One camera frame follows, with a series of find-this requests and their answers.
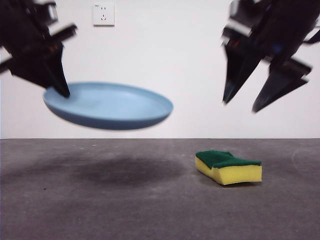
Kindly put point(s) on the blue round plate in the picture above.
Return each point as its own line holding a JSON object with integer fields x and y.
{"x": 112, "y": 107}

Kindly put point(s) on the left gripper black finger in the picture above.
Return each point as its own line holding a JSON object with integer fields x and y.
{"x": 56, "y": 67}
{"x": 32, "y": 71}

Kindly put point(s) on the white wall socket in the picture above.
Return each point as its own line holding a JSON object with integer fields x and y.
{"x": 103, "y": 15}

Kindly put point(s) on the yellow sponge with green pad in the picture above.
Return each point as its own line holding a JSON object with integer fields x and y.
{"x": 237, "y": 175}

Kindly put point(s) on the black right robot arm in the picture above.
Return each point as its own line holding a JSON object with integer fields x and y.
{"x": 280, "y": 25}

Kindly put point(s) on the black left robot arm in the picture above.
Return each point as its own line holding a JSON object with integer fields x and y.
{"x": 20, "y": 30}

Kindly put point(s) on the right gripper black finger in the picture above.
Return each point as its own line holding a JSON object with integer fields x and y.
{"x": 280, "y": 82}
{"x": 240, "y": 60}

